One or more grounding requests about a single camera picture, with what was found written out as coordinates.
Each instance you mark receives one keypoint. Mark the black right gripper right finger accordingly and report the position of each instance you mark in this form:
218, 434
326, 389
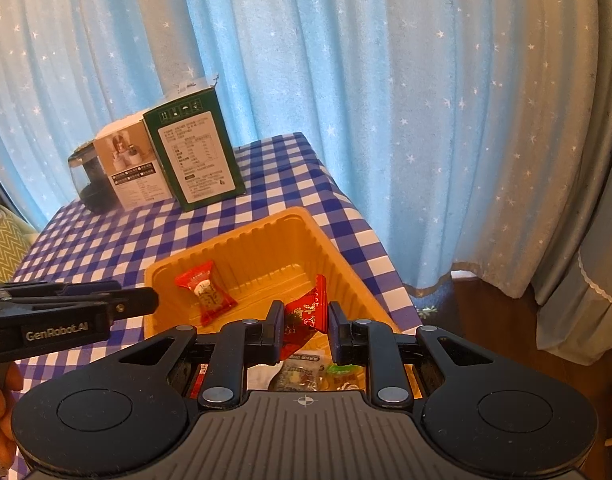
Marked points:
366, 342

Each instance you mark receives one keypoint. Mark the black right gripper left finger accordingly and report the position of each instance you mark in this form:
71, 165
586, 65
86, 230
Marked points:
247, 342

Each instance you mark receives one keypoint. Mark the red patterned snack packet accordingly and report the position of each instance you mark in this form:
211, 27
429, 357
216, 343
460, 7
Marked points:
304, 317

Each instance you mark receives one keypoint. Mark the clear nut snack packet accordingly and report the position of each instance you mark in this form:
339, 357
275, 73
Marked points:
302, 371

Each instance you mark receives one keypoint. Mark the white green snack pouch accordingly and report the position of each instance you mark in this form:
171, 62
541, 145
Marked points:
259, 377

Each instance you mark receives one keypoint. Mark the green brown candy packet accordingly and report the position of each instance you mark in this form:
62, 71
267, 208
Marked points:
343, 377

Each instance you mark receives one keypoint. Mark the red candy wrapper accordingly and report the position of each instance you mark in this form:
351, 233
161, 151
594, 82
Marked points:
198, 379

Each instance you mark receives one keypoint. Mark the person's left hand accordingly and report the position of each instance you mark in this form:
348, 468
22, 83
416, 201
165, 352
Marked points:
14, 382

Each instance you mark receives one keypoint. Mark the green chevron cushion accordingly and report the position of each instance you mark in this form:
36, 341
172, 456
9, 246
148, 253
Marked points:
16, 237

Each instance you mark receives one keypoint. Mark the orange plastic tray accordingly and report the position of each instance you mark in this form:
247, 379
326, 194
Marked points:
276, 258

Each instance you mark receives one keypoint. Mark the blue white checkered tablecloth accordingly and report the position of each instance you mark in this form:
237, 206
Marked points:
284, 171

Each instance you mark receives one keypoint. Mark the dark glass humidifier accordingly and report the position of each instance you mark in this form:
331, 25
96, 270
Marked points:
91, 182

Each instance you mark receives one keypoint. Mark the beige white product box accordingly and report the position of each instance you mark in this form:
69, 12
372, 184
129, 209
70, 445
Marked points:
129, 161

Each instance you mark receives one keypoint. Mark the dark green printed box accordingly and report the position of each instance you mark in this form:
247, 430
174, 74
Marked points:
191, 142

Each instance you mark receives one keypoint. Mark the grey curtain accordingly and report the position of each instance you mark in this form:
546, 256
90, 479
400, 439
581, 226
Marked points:
585, 209

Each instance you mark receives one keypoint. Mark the blue star curtain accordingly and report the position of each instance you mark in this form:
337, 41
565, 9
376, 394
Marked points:
369, 83

